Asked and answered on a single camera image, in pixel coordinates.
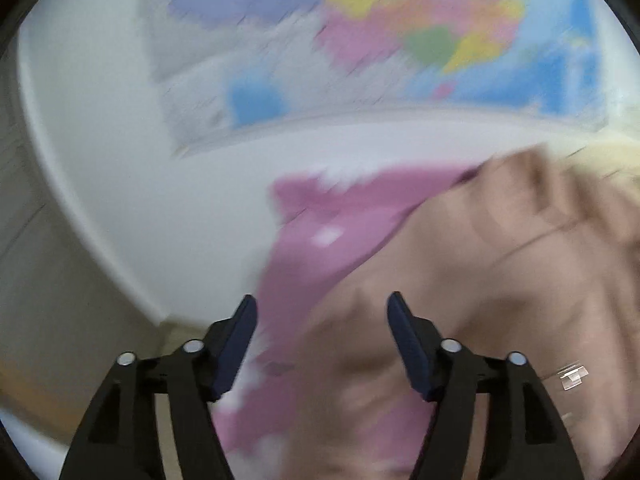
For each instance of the pink printed bedsheet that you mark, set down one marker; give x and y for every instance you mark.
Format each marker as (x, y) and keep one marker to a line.
(340, 210)

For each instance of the peach garment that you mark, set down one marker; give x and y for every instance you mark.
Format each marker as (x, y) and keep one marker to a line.
(500, 260)

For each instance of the pale yellow cloth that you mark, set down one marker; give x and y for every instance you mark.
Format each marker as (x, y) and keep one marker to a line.
(621, 156)

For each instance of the colourful wall map poster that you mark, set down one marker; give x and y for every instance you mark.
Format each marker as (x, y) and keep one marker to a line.
(350, 35)

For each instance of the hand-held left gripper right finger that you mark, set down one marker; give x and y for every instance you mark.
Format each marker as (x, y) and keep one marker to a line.
(412, 345)

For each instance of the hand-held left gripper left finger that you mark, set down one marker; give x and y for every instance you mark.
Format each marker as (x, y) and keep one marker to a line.
(235, 345)

